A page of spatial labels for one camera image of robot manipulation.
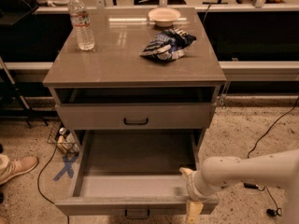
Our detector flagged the grey drawer cabinet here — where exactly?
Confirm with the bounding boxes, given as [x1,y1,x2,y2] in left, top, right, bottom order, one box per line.
[44,7,225,142]

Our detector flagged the wire basket with items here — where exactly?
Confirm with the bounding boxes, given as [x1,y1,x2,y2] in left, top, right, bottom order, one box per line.
[47,121,80,154]

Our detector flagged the black floor cable left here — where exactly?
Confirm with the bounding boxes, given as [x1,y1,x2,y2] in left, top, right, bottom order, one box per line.
[36,145,71,224]

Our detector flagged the grey drawer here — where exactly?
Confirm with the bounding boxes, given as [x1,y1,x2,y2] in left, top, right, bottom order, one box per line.
[55,87,217,131]
[54,128,221,220]

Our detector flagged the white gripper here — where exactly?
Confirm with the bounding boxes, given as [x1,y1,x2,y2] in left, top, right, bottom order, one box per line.
[179,167,215,224]

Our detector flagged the black floor cable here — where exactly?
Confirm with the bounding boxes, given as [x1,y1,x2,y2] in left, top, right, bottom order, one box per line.
[246,96,299,217]
[36,145,71,224]

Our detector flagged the white paper bowl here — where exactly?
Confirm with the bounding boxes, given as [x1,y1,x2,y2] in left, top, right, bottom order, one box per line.
[149,7,180,27]

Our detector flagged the clear plastic water bottle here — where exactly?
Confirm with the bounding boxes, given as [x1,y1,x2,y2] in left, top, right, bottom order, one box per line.
[67,0,95,50]

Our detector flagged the blue white chip bag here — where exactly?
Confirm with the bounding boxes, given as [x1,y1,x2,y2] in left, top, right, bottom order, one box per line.
[140,28,197,61]

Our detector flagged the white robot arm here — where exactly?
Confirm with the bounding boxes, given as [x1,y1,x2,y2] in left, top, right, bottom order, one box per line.
[179,149,299,224]

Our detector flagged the tan shoe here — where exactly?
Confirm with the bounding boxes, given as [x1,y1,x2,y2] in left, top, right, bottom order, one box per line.
[0,157,38,185]

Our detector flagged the black power adapter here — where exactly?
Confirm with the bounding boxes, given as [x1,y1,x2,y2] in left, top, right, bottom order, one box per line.
[244,183,258,189]

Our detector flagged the black tripod stand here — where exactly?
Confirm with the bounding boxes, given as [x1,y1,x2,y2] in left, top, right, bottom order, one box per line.
[0,57,48,127]

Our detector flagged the blue tape cross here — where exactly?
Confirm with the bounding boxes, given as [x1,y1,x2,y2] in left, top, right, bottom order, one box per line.
[53,154,78,181]

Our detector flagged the black floor cable right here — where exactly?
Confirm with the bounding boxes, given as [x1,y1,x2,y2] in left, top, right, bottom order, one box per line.
[246,96,299,217]

